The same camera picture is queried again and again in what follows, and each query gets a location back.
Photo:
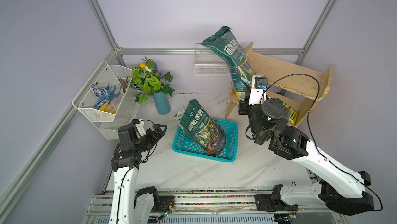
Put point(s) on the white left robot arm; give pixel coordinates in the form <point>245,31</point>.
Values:
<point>145,206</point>

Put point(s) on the wooden two-tier shelf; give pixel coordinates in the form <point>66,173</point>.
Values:
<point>310,84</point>

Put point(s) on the aluminium frame post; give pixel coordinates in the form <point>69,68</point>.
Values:
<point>324,15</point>

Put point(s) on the yellow green fertilizer packet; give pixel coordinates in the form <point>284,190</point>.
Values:
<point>294,114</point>

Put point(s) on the white green fertilizer bag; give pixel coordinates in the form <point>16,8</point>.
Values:
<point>179,115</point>

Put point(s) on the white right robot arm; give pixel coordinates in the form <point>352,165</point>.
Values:
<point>340,189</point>

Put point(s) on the blue knitted glove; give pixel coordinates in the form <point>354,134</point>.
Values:
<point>105,94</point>

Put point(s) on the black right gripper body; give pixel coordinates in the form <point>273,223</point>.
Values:
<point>246,109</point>

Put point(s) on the dark green soil bag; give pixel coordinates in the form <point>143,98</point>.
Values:
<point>202,129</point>
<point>224,44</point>

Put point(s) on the teal plastic basket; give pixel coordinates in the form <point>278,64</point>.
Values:
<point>183,145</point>

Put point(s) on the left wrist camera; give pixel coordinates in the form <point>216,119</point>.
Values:
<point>138,125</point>

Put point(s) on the artificial green plant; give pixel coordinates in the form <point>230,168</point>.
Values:
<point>148,80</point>

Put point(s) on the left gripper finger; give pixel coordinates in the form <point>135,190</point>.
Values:
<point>160,129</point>
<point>150,142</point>

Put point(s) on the teal vase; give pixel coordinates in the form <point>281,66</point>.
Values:
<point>162,103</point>

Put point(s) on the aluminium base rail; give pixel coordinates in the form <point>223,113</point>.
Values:
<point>230,206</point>

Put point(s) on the dark green soil bag front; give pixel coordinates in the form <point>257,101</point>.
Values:
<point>202,129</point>

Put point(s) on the white mesh corner rack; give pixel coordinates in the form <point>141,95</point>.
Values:
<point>115,113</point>

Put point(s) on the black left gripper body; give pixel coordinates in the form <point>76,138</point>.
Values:
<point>142,141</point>

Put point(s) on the white wire wall basket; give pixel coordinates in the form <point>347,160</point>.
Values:
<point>207,63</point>

